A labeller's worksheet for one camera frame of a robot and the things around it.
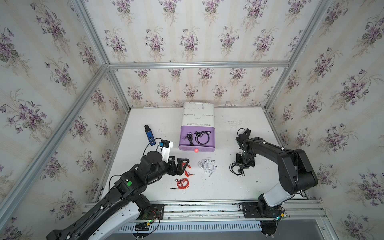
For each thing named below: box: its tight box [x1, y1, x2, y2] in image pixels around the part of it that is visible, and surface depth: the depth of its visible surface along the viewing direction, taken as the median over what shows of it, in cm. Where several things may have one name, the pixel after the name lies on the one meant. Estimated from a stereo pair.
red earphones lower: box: [169, 178, 190, 189], surface depth 84 cm
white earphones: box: [197, 158, 219, 178], surface depth 90 cm
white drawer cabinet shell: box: [180, 102, 215, 128], surface depth 88 cm
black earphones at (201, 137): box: [183, 131, 211, 146], surface depth 86 cm
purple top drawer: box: [178, 125, 216, 153], surface depth 85 cm
